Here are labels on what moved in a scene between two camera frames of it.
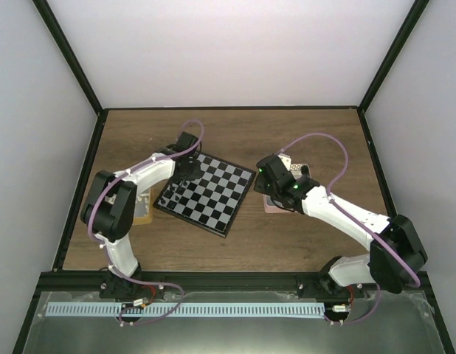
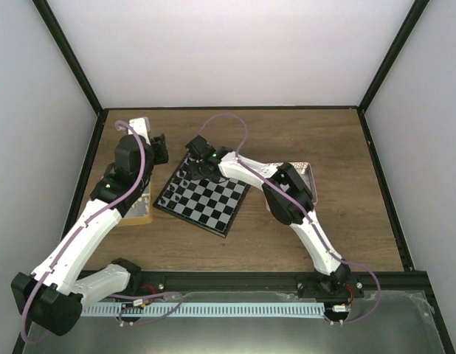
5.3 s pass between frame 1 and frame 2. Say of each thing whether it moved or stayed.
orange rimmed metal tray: stayed
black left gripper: moved
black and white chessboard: stayed
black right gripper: moved
